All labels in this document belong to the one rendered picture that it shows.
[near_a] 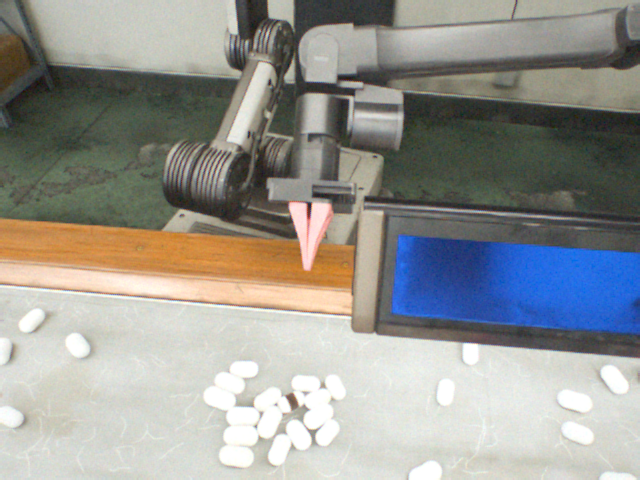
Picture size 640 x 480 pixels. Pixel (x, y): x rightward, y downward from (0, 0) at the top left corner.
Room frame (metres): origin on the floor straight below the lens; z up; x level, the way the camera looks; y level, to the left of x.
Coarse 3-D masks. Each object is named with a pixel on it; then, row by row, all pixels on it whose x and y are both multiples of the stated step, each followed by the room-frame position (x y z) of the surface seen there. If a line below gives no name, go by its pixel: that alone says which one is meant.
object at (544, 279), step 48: (384, 240) 0.20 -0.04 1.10; (432, 240) 0.20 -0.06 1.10; (480, 240) 0.20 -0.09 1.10; (528, 240) 0.20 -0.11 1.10; (576, 240) 0.19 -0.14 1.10; (624, 240) 0.19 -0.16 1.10; (384, 288) 0.19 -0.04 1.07; (432, 288) 0.19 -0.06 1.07; (480, 288) 0.18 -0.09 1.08; (528, 288) 0.18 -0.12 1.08; (576, 288) 0.18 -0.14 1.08; (624, 288) 0.18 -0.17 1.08; (384, 336) 0.18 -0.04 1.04; (432, 336) 0.17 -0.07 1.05; (480, 336) 0.17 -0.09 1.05; (528, 336) 0.17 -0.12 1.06; (576, 336) 0.16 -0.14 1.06; (624, 336) 0.16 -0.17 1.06
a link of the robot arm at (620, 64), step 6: (630, 48) 0.59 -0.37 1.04; (636, 48) 0.58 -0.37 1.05; (624, 54) 0.60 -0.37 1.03; (630, 54) 0.59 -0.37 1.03; (636, 54) 0.58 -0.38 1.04; (618, 60) 0.61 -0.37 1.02; (624, 60) 0.60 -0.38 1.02; (630, 60) 0.59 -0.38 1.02; (636, 60) 0.59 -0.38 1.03; (612, 66) 0.62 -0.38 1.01; (618, 66) 0.61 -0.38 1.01; (624, 66) 0.61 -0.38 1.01; (630, 66) 0.61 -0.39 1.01
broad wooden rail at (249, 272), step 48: (0, 240) 0.55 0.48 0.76; (48, 240) 0.55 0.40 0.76; (96, 240) 0.55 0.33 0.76; (144, 240) 0.55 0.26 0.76; (192, 240) 0.55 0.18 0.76; (240, 240) 0.55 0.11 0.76; (288, 240) 0.55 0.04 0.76; (48, 288) 0.48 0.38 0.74; (96, 288) 0.47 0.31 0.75; (144, 288) 0.47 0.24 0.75; (192, 288) 0.47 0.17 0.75; (240, 288) 0.46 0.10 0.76; (288, 288) 0.46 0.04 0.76; (336, 288) 0.46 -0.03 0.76
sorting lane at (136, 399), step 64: (0, 320) 0.42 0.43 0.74; (64, 320) 0.42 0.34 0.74; (128, 320) 0.42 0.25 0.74; (192, 320) 0.42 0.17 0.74; (256, 320) 0.42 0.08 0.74; (320, 320) 0.42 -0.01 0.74; (0, 384) 0.32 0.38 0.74; (64, 384) 0.32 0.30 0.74; (128, 384) 0.32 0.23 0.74; (192, 384) 0.32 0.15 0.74; (256, 384) 0.32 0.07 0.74; (320, 384) 0.32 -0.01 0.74; (384, 384) 0.32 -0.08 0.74; (512, 384) 0.32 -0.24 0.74; (576, 384) 0.32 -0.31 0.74; (0, 448) 0.24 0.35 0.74; (64, 448) 0.24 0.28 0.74; (128, 448) 0.24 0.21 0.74; (192, 448) 0.25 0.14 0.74; (256, 448) 0.25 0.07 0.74; (320, 448) 0.25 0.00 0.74; (384, 448) 0.25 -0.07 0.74; (448, 448) 0.25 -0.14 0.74; (512, 448) 0.25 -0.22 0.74; (576, 448) 0.24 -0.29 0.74
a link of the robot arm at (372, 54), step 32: (320, 32) 0.58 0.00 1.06; (352, 32) 0.58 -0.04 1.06; (384, 32) 0.59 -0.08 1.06; (416, 32) 0.59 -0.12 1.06; (448, 32) 0.59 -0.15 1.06; (480, 32) 0.59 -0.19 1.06; (512, 32) 0.59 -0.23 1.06; (544, 32) 0.59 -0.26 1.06; (576, 32) 0.59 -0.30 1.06; (608, 32) 0.58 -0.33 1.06; (352, 64) 0.56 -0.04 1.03; (384, 64) 0.56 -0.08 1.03; (416, 64) 0.57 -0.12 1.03; (448, 64) 0.57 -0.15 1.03; (480, 64) 0.57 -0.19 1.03; (512, 64) 0.58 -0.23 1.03; (544, 64) 0.58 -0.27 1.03; (576, 64) 0.59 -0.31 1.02
